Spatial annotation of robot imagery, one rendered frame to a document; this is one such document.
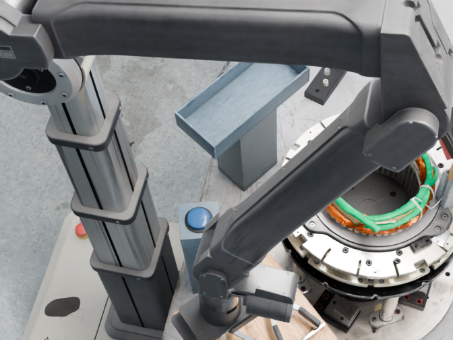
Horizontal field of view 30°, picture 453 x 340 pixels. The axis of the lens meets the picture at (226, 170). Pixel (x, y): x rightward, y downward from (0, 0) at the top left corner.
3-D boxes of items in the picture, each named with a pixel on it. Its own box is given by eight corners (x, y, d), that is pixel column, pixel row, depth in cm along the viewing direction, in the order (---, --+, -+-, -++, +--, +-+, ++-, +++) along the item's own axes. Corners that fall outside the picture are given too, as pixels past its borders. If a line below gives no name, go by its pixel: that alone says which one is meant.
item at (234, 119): (271, 117, 188) (269, 36, 163) (306, 146, 184) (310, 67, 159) (188, 186, 180) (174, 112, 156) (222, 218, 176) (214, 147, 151)
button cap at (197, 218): (209, 208, 149) (209, 206, 148) (210, 229, 147) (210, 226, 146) (187, 210, 149) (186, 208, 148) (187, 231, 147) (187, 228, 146)
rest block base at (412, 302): (398, 302, 163) (398, 299, 161) (409, 266, 166) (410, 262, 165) (423, 311, 162) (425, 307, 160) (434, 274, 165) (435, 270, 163)
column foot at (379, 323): (366, 315, 162) (367, 314, 161) (398, 304, 163) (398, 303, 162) (372, 330, 160) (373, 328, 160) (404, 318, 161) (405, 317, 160)
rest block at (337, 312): (335, 295, 163) (336, 291, 161) (359, 310, 161) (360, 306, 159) (323, 312, 161) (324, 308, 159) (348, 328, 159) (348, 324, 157)
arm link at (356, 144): (413, 20, 75) (400, 109, 68) (464, 52, 76) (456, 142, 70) (201, 218, 108) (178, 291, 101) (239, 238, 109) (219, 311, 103)
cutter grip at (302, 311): (321, 324, 133) (321, 320, 131) (317, 328, 132) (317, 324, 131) (300, 309, 134) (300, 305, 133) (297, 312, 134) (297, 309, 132)
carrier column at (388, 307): (394, 320, 161) (408, 277, 143) (383, 325, 161) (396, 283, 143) (387, 308, 162) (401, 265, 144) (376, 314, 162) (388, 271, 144)
